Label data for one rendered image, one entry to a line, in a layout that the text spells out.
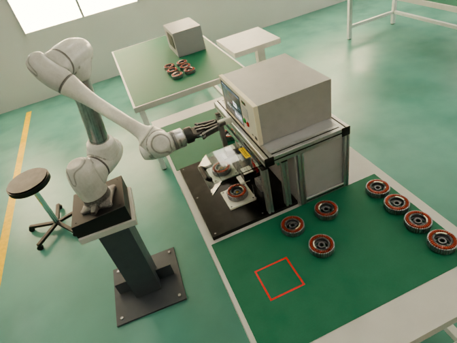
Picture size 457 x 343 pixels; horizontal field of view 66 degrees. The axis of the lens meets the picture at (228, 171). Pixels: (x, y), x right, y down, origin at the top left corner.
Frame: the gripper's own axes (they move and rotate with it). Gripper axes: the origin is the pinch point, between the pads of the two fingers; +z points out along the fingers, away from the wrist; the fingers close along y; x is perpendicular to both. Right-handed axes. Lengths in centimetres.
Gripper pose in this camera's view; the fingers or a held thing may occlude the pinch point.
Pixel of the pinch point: (224, 121)
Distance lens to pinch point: 167.8
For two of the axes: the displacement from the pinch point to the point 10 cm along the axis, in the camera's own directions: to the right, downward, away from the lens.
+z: 9.1, -3.7, 1.7
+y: 3.6, 5.3, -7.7
